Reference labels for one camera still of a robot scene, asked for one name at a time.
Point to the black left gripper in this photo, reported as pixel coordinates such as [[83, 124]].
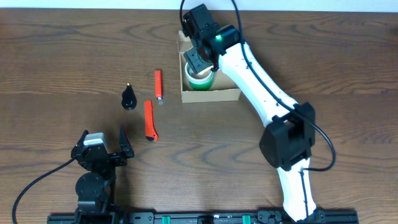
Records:
[[112, 157]]

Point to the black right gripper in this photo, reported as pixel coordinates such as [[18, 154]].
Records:
[[195, 59]]

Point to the yellow sticky note pad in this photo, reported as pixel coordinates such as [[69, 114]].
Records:
[[206, 70]]

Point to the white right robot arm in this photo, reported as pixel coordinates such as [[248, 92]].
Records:
[[289, 127]]

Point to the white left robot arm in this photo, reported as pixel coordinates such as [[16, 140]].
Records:
[[96, 188]]

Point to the green tape roll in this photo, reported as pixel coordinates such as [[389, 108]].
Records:
[[199, 82]]

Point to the red utility knife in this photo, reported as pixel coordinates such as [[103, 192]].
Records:
[[151, 133]]

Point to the black correction tape dispenser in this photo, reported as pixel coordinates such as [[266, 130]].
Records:
[[129, 100]]

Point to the brown cardboard box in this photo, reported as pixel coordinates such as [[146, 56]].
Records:
[[222, 88]]

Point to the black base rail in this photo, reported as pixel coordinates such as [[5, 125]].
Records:
[[259, 217]]

